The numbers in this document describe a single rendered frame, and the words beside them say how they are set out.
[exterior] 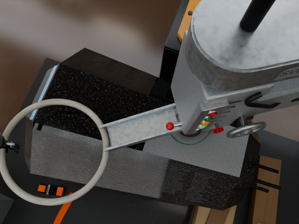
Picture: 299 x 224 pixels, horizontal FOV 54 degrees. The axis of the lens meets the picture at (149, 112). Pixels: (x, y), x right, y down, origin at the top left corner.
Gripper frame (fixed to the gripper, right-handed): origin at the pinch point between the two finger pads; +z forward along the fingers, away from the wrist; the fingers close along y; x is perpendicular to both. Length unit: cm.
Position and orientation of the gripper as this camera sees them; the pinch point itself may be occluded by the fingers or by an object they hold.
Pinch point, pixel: (10, 149)
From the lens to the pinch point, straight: 156.9
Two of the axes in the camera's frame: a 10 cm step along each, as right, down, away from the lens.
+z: -0.9, 3.0, 9.5
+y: 10.0, 0.5, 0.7
